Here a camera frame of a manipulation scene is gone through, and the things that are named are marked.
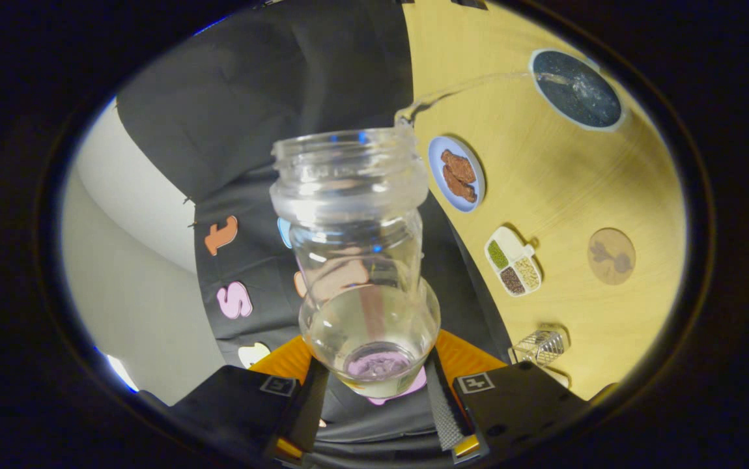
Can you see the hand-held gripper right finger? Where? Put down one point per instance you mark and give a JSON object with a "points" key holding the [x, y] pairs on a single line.
{"points": [[439, 410]]}

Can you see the dark blue speckled cup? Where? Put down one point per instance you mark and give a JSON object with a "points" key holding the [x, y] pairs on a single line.
{"points": [[576, 91]]}

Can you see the ceiling light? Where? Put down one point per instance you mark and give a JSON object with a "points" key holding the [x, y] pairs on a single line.
{"points": [[120, 372]]}

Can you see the black table edge clip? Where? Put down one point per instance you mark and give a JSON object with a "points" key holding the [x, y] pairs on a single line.
{"points": [[469, 4]]}

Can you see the round brown coaster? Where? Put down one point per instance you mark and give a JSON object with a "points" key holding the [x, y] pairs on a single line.
{"points": [[611, 256]]}

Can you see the clear glass bottle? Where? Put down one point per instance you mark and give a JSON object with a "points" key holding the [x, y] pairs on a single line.
{"points": [[348, 195]]}

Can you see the white divided grain dish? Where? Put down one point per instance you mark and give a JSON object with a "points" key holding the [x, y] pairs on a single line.
{"points": [[512, 262]]}

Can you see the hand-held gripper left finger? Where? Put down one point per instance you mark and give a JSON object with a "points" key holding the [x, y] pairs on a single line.
{"points": [[309, 410]]}

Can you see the brown meat slice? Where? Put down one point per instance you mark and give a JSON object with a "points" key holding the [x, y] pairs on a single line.
{"points": [[460, 189], [459, 166]]}

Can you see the wooden table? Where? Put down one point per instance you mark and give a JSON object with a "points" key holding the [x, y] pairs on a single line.
{"points": [[544, 182]]}

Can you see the light blue plate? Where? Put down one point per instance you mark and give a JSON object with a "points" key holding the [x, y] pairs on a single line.
{"points": [[436, 189]]}

